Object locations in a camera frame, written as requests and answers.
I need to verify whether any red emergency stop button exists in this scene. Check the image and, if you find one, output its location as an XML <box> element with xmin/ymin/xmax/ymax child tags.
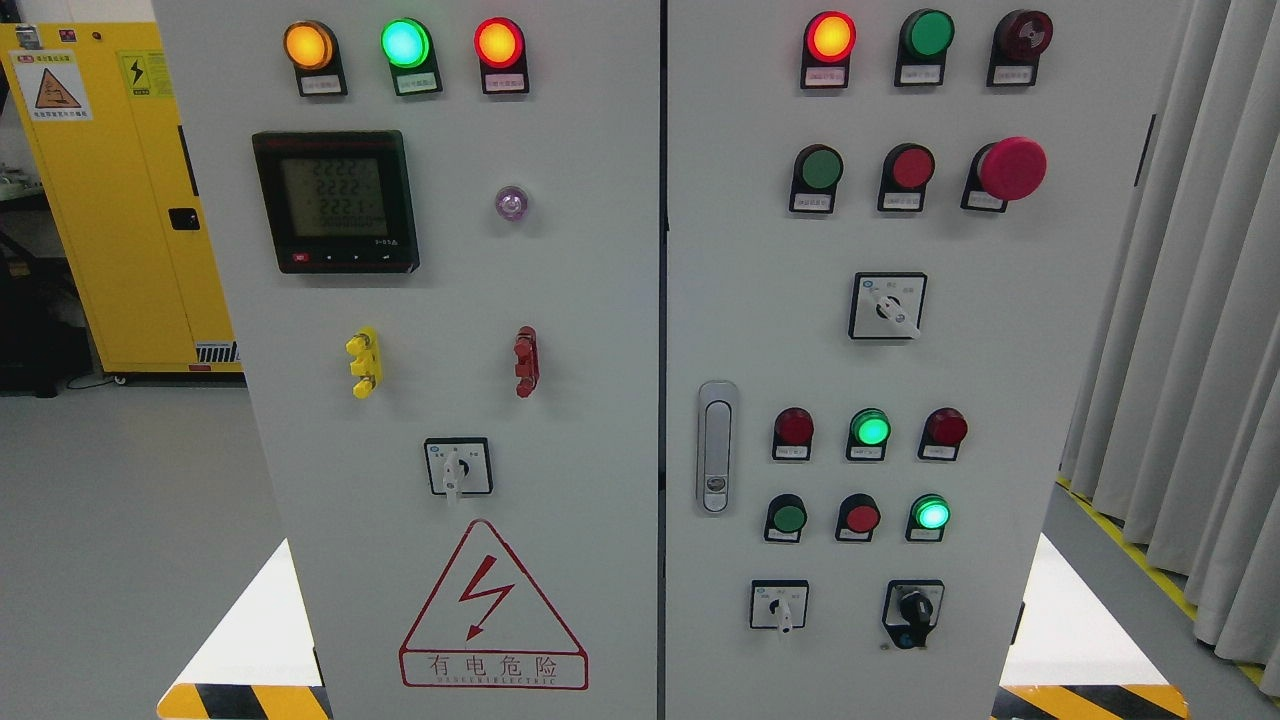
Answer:
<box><xmin>960</xmin><ymin>136</ymin><xmax>1048</xmax><ymax>213</ymax></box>

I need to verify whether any red push button upper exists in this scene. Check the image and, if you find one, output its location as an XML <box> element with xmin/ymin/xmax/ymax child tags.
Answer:
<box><xmin>876</xmin><ymin>143</ymin><xmax>936</xmax><ymax>213</ymax></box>

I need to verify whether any black digital power meter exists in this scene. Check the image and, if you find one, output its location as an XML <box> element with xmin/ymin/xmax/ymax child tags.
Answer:
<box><xmin>252</xmin><ymin>129</ymin><xmax>420</xmax><ymax>274</ymax></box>

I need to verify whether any green push button upper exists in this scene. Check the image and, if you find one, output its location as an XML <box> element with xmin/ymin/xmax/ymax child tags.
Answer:
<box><xmin>788</xmin><ymin>143</ymin><xmax>844</xmax><ymax>214</ymax></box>

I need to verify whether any white rotary light switch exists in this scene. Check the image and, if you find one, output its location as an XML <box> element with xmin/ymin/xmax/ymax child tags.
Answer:
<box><xmin>422</xmin><ymin>437</ymin><xmax>494</xmax><ymax>502</ymax></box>

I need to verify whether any red lit indicator top right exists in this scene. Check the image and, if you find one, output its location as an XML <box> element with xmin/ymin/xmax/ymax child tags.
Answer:
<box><xmin>799</xmin><ymin>10</ymin><xmax>858</xmax><ymax>90</ymax></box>

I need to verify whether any lit green indicator middle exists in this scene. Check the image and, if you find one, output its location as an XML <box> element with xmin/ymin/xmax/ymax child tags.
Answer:
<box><xmin>845</xmin><ymin>407</ymin><xmax>892</xmax><ymax>462</ymax></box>

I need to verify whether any grey cabinet door handle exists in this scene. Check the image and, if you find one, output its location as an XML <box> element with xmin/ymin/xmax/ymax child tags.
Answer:
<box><xmin>695</xmin><ymin>380</ymin><xmax>739</xmax><ymax>515</ymax></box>

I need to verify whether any red push button lower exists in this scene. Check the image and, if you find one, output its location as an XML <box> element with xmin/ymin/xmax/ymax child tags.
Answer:
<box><xmin>835</xmin><ymin>493</ymin><xmax>881</xmax><ymax>543</ymax></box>

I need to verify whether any red electric hazard warning sticker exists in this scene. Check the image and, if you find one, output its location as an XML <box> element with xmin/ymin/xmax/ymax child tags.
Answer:
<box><xmin>398</xmin><ymin>519</ymin><xmax>589</xmax><ymax>691</ymax></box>

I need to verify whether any red terminal connector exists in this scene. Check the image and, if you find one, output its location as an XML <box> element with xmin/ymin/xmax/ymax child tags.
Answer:
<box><xmin>513</xmin><ymin>325</ymin><xmax>540</xmax><ymax>398</ymax></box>

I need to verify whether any grey curtain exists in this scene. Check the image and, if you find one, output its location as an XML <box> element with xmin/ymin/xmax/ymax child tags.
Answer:
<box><xmin>1060</xmin><ymin>1</ymin><xmax>1279</xmax><ymax>697</ymax></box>

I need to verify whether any white rotary selector upper right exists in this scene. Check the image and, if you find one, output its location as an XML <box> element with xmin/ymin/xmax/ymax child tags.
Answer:
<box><xmin>847</xmin><ymin>272</ymin><xmax>928</xmax><ymax>341</ymax></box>

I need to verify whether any yellow terminal connector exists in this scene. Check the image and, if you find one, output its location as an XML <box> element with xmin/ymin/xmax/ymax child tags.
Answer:
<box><xmin>346</xmin><ymin>325</ymin><xmax>384</xmax><ymax>400</ymax></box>

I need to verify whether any dark red indicator left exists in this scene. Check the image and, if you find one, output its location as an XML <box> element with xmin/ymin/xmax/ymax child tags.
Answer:
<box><xmin>771</xmin><ymin>407</ymin><xmax>815</xmax><ymax>462</ymax></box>

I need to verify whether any yellow safety storage cabinet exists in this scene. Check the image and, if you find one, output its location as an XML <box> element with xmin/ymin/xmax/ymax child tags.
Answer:
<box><xmin>3</xmin><ymin>22</ymin><xmax>242</xmax><ymax>378</ymax></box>

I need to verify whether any dark red indicator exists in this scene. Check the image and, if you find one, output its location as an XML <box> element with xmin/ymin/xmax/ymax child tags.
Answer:
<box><xmin>916</xmin><ymin>407</ymin><xmax>969</xmax><ymax>462</ymax></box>
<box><xmin>771</xmin><ymin>407</ymin><xmax>815</xmax><ymax>462</ymax></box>

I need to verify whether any red push button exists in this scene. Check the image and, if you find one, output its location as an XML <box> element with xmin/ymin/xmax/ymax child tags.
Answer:
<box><xmin>876</xmin><ymin>143</ymin><xmax>936</xmax><ymax>213</ymax></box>
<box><xmin>835</xmin><ymin>493</ymin><xmax>881</xmax><ymax>543</ymax></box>

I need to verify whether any dark red indicator right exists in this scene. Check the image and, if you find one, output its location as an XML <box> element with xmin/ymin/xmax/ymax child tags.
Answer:
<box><xmin>916</xmin><ymin>407</ymin><xmax>969</xmax><ymax>462</ymax></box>

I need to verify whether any white rotary selector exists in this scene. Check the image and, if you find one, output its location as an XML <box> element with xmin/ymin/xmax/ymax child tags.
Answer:
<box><xmin>748</xmin><ymin>579</ymin><xmax>810</xmax><ymax>635</ymax></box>
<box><xmin>847</xmin><ymin>272</ymin><xmax>928</xmax><ymax>341</ymax></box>

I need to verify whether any dark green indicator top right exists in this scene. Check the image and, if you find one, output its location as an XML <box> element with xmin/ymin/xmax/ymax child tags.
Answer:
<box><xmin>893</xmin><ymin>8</ymin><xmax>955</xmax><ymax>88</ymax></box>

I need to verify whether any grey electrical control cabinet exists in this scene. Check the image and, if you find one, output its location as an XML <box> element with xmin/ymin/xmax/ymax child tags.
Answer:
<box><xmin>152</xmin><ymin>0</ymin><xmax>1185</xmax><ymax>720</ymax></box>

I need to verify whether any orange indicator light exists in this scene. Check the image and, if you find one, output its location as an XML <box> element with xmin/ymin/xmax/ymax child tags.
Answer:
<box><xmin>283</xmin><ymin>20</ymin><xmax>348</xmax><ymax>97</ymax></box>

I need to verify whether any lit green button lower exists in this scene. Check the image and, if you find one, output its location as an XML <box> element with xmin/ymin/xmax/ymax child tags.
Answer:
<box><xmin>904</xmin><ymin>493</ymin><xmax>951</xmax><ymax>543</ymax></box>

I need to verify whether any dark red buzzer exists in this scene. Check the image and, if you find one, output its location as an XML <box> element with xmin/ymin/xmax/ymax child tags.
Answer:
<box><xmin>986</xmin><ymin>9</ymin><xmax>1053</xmax><ymax>88</ymax></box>

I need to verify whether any green push button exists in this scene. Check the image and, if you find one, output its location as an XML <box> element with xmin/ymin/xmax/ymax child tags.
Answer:
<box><xmin>788</xmin><ymin>143</ymin><xmax>844</xmax><ymax>214</ymax></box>
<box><xmin>763</xmin><ymin>493</ymin><xmax>808</xmax><ymax>544</ymax></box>

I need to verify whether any red indicator light top left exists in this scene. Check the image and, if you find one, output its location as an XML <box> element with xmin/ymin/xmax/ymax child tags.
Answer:
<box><xmin>474</xmin><ymin>17</ymin><xmax>530</xmax><ymax>95</ymax></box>

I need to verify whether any black knob selector switch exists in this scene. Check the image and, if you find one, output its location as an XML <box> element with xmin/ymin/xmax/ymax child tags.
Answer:
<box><xmin>881</xmin><ymin>579</ymin><xmax>945</xmax><ymax>650</ymax></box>

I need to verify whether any small clear lamp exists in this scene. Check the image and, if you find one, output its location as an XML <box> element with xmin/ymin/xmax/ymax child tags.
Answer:
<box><xmin>494</xmin><ymin>184</ymin><xmax>531</xmax><ymax>222</ymax></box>

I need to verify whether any white rotary selector lower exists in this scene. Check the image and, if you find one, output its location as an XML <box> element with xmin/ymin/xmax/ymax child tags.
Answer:
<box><xmin>748</xmin><ymin>579</ymin><xmax>810</xmax><ymax>635</ymax></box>

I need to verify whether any green push button lower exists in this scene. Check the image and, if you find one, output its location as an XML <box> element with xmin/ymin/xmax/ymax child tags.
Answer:
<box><xmin>763</xmin><ymin>493</ymin><xmax>808</xmax><ymax>544</ymax></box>

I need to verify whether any green indicator light top left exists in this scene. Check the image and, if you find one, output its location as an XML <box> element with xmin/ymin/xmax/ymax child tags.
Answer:
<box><xmin>380</xmin><ymin>17</ymin><xmax>443</xmax><ymax>96</ymax></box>

